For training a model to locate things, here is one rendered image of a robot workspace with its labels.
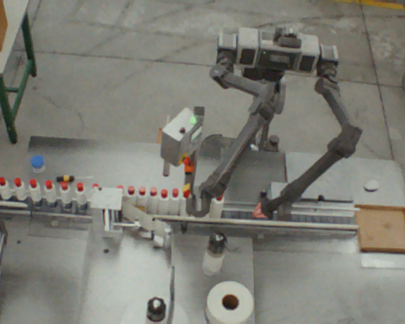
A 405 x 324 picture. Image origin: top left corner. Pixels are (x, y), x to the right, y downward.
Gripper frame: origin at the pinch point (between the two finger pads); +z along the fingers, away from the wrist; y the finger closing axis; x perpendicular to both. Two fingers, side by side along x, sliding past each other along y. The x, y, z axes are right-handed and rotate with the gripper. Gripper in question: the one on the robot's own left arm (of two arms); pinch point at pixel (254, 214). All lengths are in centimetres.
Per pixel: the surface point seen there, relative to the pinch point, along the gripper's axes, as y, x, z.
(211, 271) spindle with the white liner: 30.8, -15.0, 15.2
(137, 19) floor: -248, -2, 116
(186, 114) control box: -14, -64, -18
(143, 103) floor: -151, 9, 110
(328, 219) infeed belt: -2.5, 34.3, -20.9
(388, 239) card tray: 5, 63, -39
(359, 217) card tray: -8, 52, -30
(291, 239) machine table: 6.8, 22.7, -4.6
